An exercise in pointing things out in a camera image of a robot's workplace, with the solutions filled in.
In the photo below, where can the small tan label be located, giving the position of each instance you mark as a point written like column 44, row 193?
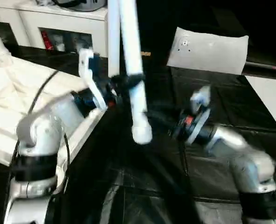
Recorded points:
column 145, row 53

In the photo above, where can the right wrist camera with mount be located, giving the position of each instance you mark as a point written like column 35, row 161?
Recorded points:
column 199, row 98

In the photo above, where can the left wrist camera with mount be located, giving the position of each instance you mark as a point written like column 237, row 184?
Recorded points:
column 83, row 60

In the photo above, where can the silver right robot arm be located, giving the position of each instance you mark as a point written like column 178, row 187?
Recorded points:
column 245, row 163

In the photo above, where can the white board with round fitting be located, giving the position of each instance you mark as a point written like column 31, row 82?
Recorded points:
column 210, row 53

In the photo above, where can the white flat panel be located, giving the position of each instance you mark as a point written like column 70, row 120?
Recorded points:
column 271, row 98

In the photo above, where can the grey round object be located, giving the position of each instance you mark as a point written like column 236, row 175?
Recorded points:
column 82, row 4

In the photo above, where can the red item behind glass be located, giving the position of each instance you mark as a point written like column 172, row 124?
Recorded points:
column 46, row 39

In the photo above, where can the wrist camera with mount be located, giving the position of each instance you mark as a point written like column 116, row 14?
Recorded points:
column 83, row 60
column 199, row 98

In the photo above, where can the dark grey bar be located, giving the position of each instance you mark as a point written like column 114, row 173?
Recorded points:
column 266, row 66

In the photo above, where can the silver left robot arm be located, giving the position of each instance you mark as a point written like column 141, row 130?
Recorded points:
column 42, row 130

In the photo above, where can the white plastic table top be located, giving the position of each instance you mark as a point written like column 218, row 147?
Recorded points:
column 7, row 79

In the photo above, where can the white glass-door cabinet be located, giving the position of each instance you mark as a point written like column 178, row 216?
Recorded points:
column 58, row 18

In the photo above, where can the small white jar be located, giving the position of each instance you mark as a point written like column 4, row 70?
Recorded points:
column 60, row 44

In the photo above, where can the dark cabinet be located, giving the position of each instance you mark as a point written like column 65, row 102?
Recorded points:
column 156, row 28

